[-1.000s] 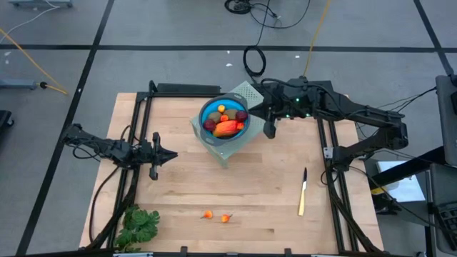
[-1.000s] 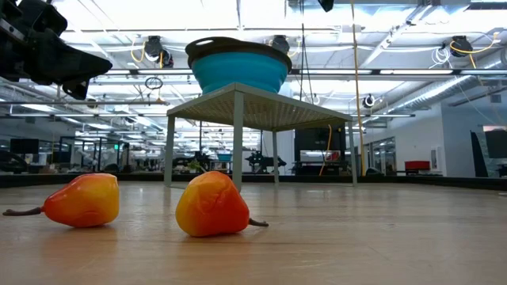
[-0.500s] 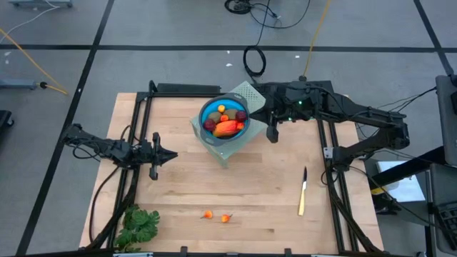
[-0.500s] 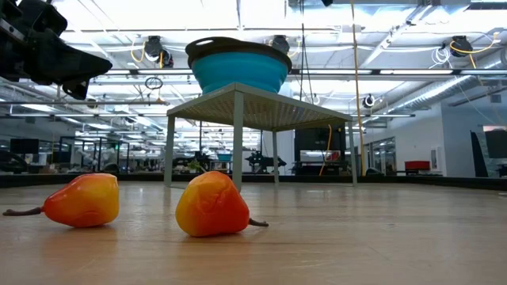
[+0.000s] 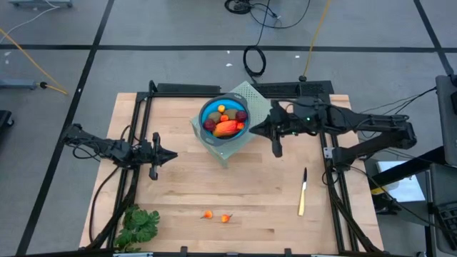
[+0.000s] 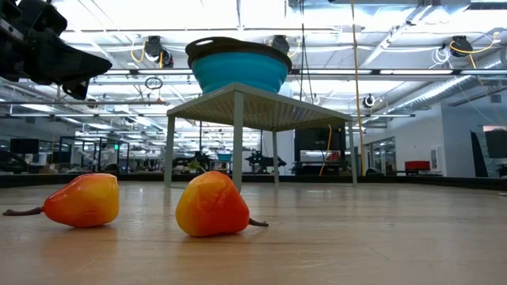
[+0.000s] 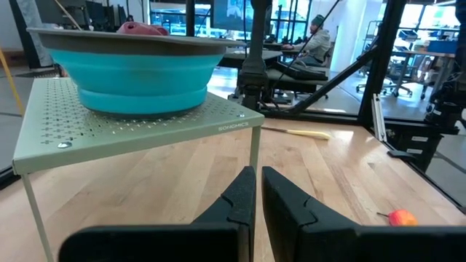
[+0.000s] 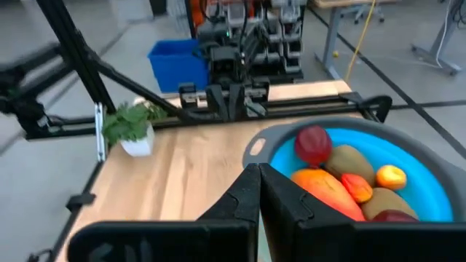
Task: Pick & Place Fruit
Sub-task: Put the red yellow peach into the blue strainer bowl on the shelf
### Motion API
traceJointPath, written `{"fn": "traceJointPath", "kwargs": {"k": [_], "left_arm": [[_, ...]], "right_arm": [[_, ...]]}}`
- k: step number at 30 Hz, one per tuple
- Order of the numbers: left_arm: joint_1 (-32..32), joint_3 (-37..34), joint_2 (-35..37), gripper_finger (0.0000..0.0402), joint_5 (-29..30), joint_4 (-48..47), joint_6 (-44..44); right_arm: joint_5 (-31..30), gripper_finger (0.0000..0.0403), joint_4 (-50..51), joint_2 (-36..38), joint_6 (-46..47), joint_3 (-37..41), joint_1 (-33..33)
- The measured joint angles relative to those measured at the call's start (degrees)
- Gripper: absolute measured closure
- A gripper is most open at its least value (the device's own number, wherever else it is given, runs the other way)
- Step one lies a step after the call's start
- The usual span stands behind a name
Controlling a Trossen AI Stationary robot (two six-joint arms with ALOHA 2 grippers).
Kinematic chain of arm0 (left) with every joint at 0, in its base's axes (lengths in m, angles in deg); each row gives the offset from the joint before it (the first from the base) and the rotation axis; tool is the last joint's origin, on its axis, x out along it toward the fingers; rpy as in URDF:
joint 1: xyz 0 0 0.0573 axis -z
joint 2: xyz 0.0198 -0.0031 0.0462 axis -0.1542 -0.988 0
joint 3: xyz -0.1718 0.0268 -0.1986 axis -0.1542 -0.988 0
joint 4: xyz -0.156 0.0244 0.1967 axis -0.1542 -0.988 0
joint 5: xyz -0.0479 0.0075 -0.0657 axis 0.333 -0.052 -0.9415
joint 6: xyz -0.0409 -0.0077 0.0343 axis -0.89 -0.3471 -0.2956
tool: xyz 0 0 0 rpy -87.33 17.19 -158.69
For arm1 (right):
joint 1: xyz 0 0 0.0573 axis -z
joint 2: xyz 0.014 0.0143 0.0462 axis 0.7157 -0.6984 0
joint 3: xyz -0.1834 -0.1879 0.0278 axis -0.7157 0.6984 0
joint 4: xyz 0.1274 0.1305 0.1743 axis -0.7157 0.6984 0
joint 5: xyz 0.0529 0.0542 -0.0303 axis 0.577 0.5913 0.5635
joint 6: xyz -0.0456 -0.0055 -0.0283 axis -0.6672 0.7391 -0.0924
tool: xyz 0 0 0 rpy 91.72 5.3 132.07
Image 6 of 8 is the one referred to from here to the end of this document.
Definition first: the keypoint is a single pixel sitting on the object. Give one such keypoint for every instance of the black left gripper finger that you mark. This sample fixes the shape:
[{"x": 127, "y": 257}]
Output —
[{"x": 59, "y": 59}]

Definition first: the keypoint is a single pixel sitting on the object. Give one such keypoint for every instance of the small orange-yellow pear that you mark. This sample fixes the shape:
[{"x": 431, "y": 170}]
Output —
[
  {"x": 212, "y": 204},
  {"x": 83, "y": 200}
]

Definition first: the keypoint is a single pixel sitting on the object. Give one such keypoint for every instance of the blue collapsible colander grey rim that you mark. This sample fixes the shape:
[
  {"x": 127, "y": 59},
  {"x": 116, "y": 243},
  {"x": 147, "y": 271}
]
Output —
[{"x": 241, "y": 71}]

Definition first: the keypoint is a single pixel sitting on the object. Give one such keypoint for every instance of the background black robot arm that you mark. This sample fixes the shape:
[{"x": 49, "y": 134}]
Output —
[{"x": 261, "y": 160}]

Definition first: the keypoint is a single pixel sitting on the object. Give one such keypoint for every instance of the background teal bowl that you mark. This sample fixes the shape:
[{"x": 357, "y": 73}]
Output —
[{"x": 224, "y": 157}]

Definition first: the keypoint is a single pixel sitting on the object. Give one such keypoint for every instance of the green perforated metal shelf riser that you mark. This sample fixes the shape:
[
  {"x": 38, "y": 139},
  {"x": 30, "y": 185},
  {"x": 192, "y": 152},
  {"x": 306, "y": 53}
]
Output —
[{"x": 257, "y": 107}]

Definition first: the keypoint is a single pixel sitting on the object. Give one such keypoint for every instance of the black perforated controller box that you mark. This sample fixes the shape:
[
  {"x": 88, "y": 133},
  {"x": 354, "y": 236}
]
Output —
[{"x": 313, "y": 136}]

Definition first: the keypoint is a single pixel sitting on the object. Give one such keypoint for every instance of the red padded stool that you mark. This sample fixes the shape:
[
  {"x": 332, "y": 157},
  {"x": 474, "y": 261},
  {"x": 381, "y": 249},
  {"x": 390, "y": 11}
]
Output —
[{"x": 417, "y": 165}]

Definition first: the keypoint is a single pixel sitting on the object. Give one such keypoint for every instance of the black upright panel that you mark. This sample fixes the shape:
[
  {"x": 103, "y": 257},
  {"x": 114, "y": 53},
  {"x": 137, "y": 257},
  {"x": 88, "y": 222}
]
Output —
[{"x": 478, "y": 154}]

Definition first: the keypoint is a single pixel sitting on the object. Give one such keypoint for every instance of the black monitor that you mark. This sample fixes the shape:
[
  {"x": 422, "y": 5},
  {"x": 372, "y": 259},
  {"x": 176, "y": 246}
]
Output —
[{"x": 497, "y": 142}]

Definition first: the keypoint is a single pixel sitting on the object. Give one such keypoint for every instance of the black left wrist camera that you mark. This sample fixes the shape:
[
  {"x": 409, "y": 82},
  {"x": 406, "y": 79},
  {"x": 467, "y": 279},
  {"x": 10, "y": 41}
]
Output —
[{"x": 45, "y": 17}]

